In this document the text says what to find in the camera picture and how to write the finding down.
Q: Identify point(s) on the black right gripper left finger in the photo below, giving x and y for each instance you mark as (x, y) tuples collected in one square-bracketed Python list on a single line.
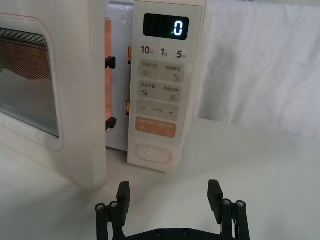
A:
[(123, 200)]

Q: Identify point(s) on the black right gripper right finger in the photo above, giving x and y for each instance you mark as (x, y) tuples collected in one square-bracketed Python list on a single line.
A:
[(215, 200)]

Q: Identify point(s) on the cream oven door with window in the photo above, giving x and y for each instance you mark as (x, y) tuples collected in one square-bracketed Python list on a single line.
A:
[(80, 100)]

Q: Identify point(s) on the white table cloth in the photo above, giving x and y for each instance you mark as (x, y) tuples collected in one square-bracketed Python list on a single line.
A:
[(250, 162)]

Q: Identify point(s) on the oven control panel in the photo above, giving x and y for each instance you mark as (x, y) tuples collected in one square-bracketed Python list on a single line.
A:
[(160, 85)]

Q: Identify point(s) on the cream microwave oven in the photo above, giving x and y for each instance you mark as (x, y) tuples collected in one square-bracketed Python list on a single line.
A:
[(195, 75)]

